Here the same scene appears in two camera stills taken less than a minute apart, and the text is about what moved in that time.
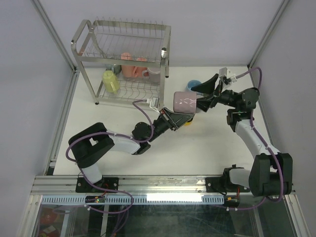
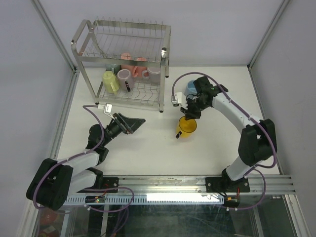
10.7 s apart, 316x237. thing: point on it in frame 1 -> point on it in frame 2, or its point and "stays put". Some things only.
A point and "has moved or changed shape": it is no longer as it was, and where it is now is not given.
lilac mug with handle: (153, 74) stays put
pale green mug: (110, 81) stays put
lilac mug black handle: (185, 101) has moved or changed shape
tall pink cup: (127, 70) stays put
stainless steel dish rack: (123, 59) stays put
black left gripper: (175, 120) -> (124, 127)
